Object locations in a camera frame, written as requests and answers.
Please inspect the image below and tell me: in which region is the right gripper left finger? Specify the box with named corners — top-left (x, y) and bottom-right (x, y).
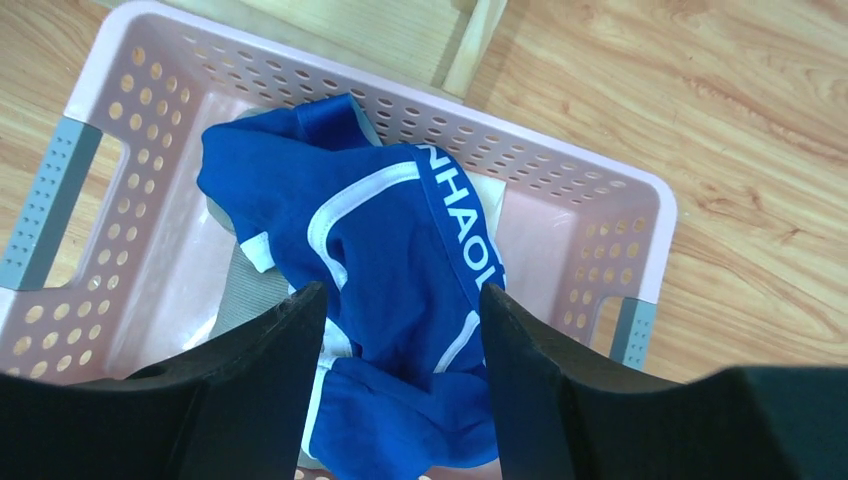
top-left (1, 282), bottom-right (327, 479)

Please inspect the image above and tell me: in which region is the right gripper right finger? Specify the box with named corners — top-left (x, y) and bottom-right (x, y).
top-left (480, 284), bottom-right (847, 479)

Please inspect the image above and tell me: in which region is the blue underwear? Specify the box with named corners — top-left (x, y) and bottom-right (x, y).
top-left (197, 95), bottom-right (506, 479)

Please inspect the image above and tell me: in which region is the pink plastic basket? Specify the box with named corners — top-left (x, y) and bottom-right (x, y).
top-left (0, 1), bottom-right (678, 480)

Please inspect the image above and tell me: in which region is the wooden clothes rack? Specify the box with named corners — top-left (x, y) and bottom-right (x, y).
top-left (92, 0), bottom-right (510, 101)

